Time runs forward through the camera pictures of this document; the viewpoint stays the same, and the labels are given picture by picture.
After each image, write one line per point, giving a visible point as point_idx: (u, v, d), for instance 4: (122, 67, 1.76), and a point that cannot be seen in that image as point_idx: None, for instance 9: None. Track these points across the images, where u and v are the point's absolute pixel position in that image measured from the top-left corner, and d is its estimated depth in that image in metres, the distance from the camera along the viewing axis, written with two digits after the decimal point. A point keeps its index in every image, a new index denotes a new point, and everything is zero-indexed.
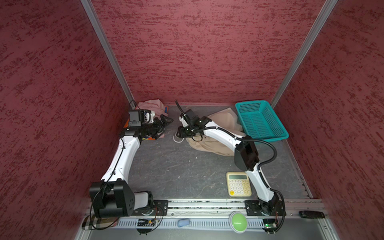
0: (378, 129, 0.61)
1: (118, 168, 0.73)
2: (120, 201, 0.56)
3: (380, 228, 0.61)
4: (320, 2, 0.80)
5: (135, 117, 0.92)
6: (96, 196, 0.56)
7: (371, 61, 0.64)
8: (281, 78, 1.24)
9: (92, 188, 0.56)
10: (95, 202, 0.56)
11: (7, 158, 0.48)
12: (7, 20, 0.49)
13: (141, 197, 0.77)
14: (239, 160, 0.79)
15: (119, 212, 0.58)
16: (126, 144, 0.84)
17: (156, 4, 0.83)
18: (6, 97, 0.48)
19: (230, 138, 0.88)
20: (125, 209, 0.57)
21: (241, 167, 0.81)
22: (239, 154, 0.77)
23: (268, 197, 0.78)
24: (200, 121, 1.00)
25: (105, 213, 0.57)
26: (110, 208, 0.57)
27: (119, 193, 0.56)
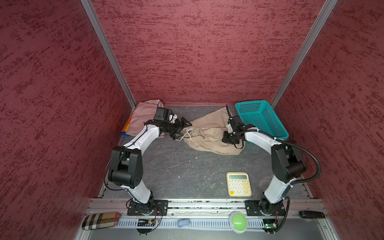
0: (378, 129, 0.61)
1: (139, 140, 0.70)
2: (131, 169, 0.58)
3: (380, 228, 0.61)
4: (320, 2, 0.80)
5: (160, 113, 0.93)
6: (114, 156, 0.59)
7: (371, 62, 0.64)
8: (281, 78, 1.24)
9: (114, 149, 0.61)
10: (111, 163, 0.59)
11: (7, 158, 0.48)
12: (7, 20, 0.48)
13: (144, 192, 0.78)
14: (277, 164, 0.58)
15: (126, 181, 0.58)
16: (148, 126, 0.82)
17: (156, 4, 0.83)
18: (6, 97, 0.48)
19: (270, 140, 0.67)
20: (133, 178, 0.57)
21: (280, 176, 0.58)
22: (277, 154, 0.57)
23: (274, 199, 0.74)
24: (243, 126, 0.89)
25: (115, 178, 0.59)
26: (120, 174, 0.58)
27: (133, 158, 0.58)
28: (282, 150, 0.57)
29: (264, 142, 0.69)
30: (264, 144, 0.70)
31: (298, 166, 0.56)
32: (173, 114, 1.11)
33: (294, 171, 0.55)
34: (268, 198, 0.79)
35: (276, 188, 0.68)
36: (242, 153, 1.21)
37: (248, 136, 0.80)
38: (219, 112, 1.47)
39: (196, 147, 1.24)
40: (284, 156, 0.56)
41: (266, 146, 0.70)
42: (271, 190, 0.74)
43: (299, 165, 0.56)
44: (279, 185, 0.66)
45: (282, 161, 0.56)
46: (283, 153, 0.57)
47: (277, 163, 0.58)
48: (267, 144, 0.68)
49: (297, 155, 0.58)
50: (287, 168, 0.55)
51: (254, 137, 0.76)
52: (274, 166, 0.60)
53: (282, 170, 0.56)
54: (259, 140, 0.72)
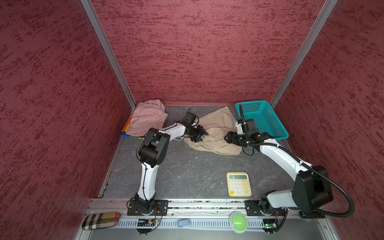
0: (378, 129, 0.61)
1: (169, 130, 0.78)
2: (159, 149, 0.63)
3: (380, 228, 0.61)
4: (320, 2, 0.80)
5: (189, 117, 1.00)
6: (149, 133, 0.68)
7: (371, 62, 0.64)
8: (281, 78, 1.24)
9: (151, 128, 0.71)
10: (145, 140, 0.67)
11: (7, 158, 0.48)
12: (7, 20, 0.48)
13: (152, 184, 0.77)
14: (299, 193, 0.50)
15: (151, 158, 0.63)
16: (178, 124, 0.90)
17: (156, 4, 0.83)
18: (6, 97, 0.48)
19: (294, 163, 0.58)
20: (158, 156, 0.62)
21: (301, 204, 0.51)
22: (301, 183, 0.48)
23: (277, 205, 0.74)
24: (259, 136, 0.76)
25: (143, 153, 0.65)
26: (148, 151, 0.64)
27: (163, 140, 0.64)
28: (309, 180, 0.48)
29: (286, 163, 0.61)
30: (285, 164, 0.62)
31: (323, 196, 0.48)
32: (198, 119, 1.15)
33: (319, 203, 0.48)
34: (269, 201, 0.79)
35: (285, 200, 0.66)
36: (242, 153, 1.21)
37: (263, 149, 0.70)
38: (219, 112, 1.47)
39: (195, 146, 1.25)
40: (310, 185, 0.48)
41: (287, 166, 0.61)
42: (275, 197, 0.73)
43: (324, 196, 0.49)
44: (291, 202, 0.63)
45: (308, 193, 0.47)
46: (310, 184, 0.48)
47: (301, 192, 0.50)
48: (289, 166, 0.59)
49: (324, 184, 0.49)
50: (311, 198, 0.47)
51: (272, 151, 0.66)
52: (295, 192, 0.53)
53: (305, 200, 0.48)
54: (280, 157, 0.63)
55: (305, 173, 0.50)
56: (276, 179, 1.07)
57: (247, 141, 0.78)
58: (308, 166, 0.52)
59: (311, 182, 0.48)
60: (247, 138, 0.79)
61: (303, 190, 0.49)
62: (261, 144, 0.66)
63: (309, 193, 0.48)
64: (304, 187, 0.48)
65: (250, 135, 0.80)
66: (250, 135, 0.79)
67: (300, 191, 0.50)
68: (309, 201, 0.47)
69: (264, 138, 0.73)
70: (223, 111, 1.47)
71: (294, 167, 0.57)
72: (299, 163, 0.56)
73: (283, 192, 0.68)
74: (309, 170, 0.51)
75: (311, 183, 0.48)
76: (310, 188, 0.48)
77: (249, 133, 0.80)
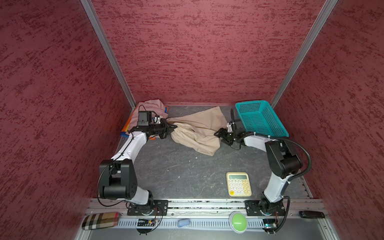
0: (378, 129, 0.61)
1: (127, 150, 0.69)
2: (125, 181, 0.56)
3: (380, 228, 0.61)
4: (320, 2, 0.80)
5: (144, 117, 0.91)
6: (103, 172, 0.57)
7: (371, 62, 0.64)
8: (281, 78, 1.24)
9: (101, 163, 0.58)
10: (102, 179, 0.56)
11: (7, 158, 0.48)
12: (7, 20, 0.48)
13: (142, 195, 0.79)
14: (271, 158, 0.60)
15: (121, 194, 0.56)
16: (135, 134, 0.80)
17: (156, 4, 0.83)
18: (6, 97, 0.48)
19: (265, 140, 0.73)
20: (128, 190, 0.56)
21: (276, 169, 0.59)
22: (269, 147, 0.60)
23: (274, 199, 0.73)
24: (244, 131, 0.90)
25: (109, 194, 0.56)
26: (114, 190, 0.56)
27: (125, 170, 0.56)
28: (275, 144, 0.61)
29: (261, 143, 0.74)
30: (261, 145, 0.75)
31: (293, 162, 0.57)
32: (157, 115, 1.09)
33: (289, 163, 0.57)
34: (267, 196, 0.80)
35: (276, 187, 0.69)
36: (242, 153, 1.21)
37: (247, 141, 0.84)
38: (209, 112, 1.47)
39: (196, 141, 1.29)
40: (276, 148, 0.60)
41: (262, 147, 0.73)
42: (270, 189, 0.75)
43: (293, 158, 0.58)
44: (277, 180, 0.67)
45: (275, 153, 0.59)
46: (277, 150, 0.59)
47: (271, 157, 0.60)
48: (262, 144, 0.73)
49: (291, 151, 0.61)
50: (280, 159, 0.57)
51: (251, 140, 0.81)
52: (269, 162, 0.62)
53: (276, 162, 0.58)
54: (257, 141, 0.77)
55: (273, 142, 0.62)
56: None
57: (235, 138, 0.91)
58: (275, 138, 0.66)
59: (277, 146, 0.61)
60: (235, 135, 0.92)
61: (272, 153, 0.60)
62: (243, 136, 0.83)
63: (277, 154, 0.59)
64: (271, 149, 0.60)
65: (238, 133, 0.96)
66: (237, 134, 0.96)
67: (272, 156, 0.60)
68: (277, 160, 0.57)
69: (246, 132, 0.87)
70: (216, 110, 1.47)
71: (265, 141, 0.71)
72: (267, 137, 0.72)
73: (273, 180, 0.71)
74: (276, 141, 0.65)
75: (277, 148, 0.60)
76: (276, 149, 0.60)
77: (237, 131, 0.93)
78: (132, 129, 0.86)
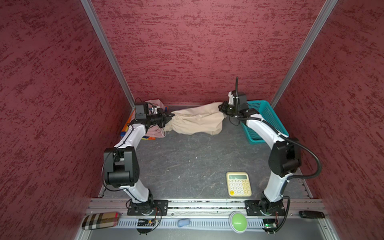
0: (378, 129, 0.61)
1: (128, 139, 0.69)
2: (129, 166, 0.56)
3: (380, 228, 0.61)
4: (320, 2, 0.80)
5: (140, 109, 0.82)
6: (108, 158, 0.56)
7: (371, 61, 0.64)
8: (281, 78, 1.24)
9: (105, 151, 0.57)
10: (106, 165, 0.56)
11: (7, 158, 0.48)
12: (7, 20, 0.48)
13: (143, 190, 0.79)
14: (274, 160, 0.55)
15: (126, 179, 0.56)
16: (134, 125, 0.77)
17: (156, 4, 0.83)
18: (6, 97, 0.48)
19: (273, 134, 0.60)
20: (132, 176, 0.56)
21: (275, 170, 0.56)
22: (277, 152, 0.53)
23: (273, 198, 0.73)
24: (247, 111, 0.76)
25: (113, 180, 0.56)
26: (119, 175, 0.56)
27: (128, 155, 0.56)
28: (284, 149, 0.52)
29: (266, 135, 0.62)
30: (264, 136, 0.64)
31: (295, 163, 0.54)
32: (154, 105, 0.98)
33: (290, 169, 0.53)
34: (266, 196, 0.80)
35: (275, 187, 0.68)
36: (242, 153, 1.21)
37: (249, 124, 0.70)
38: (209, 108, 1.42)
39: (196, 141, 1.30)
40: (284, 153, 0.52)
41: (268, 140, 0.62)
42: (269, 188, 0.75)
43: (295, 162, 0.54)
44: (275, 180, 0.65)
45: (280, 159, 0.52)
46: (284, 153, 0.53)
47: (275, 159, 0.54)
48: (268, 137, 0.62)
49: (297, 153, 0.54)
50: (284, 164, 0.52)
51: (256, 125, 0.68)
52: (270, 159, 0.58)
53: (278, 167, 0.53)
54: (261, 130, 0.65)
55: (281, 143, 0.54)
56: None
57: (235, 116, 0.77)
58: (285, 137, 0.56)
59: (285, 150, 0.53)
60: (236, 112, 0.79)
61: (277, 157, 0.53)
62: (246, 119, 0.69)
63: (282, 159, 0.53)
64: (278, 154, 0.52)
65: (239, 110, 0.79)
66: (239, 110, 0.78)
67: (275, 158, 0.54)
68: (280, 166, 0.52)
69: (251, 113, 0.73)
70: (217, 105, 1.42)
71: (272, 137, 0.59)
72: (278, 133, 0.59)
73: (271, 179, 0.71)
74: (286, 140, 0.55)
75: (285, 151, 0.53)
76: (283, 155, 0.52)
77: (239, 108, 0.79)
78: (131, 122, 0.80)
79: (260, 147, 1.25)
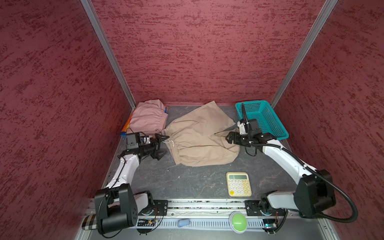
0: (378, 129, 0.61)
1: (122, 175, 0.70)
2: (125, 208, 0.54)
3: (380, 229, 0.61)
4: (320, 2, 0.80)
5: (132, 139, 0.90)
6: (101, 203, 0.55)
7: (371, 61, 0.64)
8: (281, 78, 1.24)
9: (97, 194, 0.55)
10: (100, 211, 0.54)
11: (7, 158, 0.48)
12: (7, 20, 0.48)
13: (141, 197, 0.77)
14: (303, 198, 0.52)
15: (123, 223, 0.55)
16: (126, 157, 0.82)
17: (156, 4, 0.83)
18: (6, 97, 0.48)
19: (297, 166, 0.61)
20: (130, 218, 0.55)
21: (303, 208, 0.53)
22: (306, 188, 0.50)
23: (277, 205, 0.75)
24: (262, 136, 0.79)
25: (110, 226, 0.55)
26: (115, 220, 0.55)
27: (124, 198, 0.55)
28: (314, 185, 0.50)
29: (290, 166, 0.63)
30: (288, 167, 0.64)
31: (327, 202, 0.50)
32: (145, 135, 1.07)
33: (321, 207, 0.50)
34: (269, 200, 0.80)
35: (286, 203, 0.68)
36: (242, 153, 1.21)
37: (266, 150, 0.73)
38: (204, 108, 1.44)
39: None
40: (314, 190, 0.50)
41: (290, 170, 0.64)
42: (276, 199, 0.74)
43: (327, 200, 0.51)
44: (290, 202, 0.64)
45: (310, 198, 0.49)
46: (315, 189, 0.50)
47: (304, 197, 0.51)
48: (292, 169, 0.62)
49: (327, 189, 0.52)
50: (314, 203, 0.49)
51: (275, 153, 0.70)
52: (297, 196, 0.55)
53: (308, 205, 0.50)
54: (284, 162, 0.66)
55: (310, 177, 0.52)
56: (276, 179, 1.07)
57: (250, 141, 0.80)
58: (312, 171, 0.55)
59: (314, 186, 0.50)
60: (250, 139, 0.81)
61: (306, 195, 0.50)
62: (263, 145, 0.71)
63: (313, 197, 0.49)
64: (308, 191, 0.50)
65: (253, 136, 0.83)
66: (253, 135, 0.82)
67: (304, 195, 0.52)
68: (312, 206, 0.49)
69: (267, 138, 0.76)
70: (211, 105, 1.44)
71: (297, 169, 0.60)
72: (303, 166, 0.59)
73: (283, 193, 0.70)
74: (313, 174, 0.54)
75: (315, 188, 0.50)
76: (313, 192, 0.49)
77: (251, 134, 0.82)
78: (123, 152, 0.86)
79: None
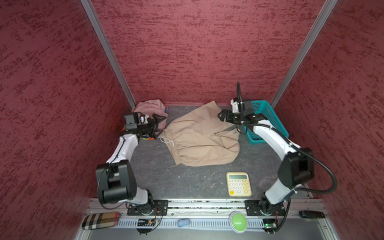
0: (378, 129, 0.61)
1: (122, 152, 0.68)
2: (125, 180, 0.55)
3: (380, 228, 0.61)
4: (320, 2, 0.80)
5: (130, 120, 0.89)
6: (101, 175, 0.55)
7: (371, 61, 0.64)
8: (281, 78, 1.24)
9: (98, 168, 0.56)
10: (101, 183, 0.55)
11: (7, 158, 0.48)
12: (7, 20, 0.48)
13: (142, 193, 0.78)
14: (285, 172, 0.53)
15: (123, 195, 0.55)
16: (125, 136, 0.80)
17: (156, 4, 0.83)
18: (6, 97, 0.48)
19: (284, 144, 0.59)
20: (129, 190, 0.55)
21: (284, 181, 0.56)
22: (289, 163, 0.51)
23: (274, 201, 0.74)
24: (254, 116, 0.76)
25: (110, 198, 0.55)
26: (115, 192, 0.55)
27: (123, 170, 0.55)
28: (296, 160, 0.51)
29: (277, 144, 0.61)
30: (275, 145, 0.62)
31: (306, 176, 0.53)
32: (144, 115, 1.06)
33: (301, 180, 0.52)
34: (268, 198, 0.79)
35: (279, 192, 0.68)
36: (242, 153, 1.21)
37: (257, 130, 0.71)
38: (204, 108, 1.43)
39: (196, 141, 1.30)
40: (296, 165, 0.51)
41: (277, 148, 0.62)
42: (272, 192, 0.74)
43: (306, 174, 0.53)
44: (283, 191, 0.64)
45: (292, 171, 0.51)
46: (297, 164, 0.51)
47: (286, 171, 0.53)
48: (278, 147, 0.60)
49: (308, 164, 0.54)
50: (295, 177, 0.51)
51: (264, 131, 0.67)
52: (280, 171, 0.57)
53: (289, 178, 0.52)
54: (271, 140, 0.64)
55: (293, 154, 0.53)
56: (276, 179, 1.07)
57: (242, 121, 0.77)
58: (296, 148, 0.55)
59: (297, 162, 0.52)
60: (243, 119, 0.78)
61: (289, 169, 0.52)
62: (255, 125, 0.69)
63: (294, 171, 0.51)
64: (290, 166, 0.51)
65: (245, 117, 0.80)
66: (246, 116, 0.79)
67: (286, 170, 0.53)
68: (292, 179, 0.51)
69: (258, 118, 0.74)
70: (211, 105, 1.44)
71: (283, 147, 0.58)
72: (289, 144, 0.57)
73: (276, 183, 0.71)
74: (297, 151, 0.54)
75: (297, 164, 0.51)
76: (294, 166, 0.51)
77: (244, 114, 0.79)
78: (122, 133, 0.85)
79: (260, 147, 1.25)
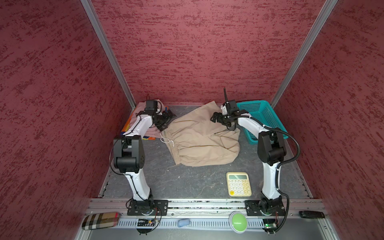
0: (378, 129, 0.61)
1: (136, 128, 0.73)
2: (136, 152, 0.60)
3: (380, 228, 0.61)
4: (320, 2, 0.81)
5: (150, 105, 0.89)
6: (116, 144, 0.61)
7: (371, 61, 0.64)
8: (281, 78, 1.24)
9: (115, 137, 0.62)
10: (115, 150, 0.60)
11: (7, 158, 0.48)
12: (7, 20, 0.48)
13: (145, 187, 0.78)
14: (262, 149, 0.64)
15: (132, 165, 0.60)
16: (142, 116, 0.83)
17: (156, 4, 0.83)
18: (6, 97, 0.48)
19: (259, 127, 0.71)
20: (138, 162, 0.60)
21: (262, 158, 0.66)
22: (263, 140, 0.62)
23: (271, 195, 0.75)
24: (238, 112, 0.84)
25: (121, 164, 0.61)
26: (126, 161, 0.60)
27: (135, 143, 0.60)
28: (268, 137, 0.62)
29: (254, 129, 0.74)
30: (253, 130, 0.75)
31: (280, 152, 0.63)
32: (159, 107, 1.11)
33: (275, 155, 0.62)
34: (265, 195, 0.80)
35: (268, 180, 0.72)
36: (242, 153, 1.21)
37: (240, 122, 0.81)
38: (204, 108, 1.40)
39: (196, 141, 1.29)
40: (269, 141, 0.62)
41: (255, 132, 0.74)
42: (265, 186, 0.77)
43: (280, 150, 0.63)
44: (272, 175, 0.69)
45: (266, 146, 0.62)
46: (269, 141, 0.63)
47: (262, 148, 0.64)
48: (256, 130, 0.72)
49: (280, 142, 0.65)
50: (269, 151, 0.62)
51: (244, 121, 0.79)
52: (258, 149, 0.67)
53: (265, 153, 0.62)
54: (251, 126, 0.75)
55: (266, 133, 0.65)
56: None
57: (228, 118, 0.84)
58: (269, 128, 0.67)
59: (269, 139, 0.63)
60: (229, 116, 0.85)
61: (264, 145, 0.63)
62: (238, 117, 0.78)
63: (268, 147, 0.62)
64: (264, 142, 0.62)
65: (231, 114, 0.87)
66: (231, 112, 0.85)
67: (262, 147, 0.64)
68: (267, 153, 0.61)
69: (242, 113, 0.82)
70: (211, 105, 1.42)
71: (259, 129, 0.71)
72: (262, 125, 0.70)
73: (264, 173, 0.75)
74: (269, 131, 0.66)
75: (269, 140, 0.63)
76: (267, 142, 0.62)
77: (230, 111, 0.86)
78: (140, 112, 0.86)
79: None
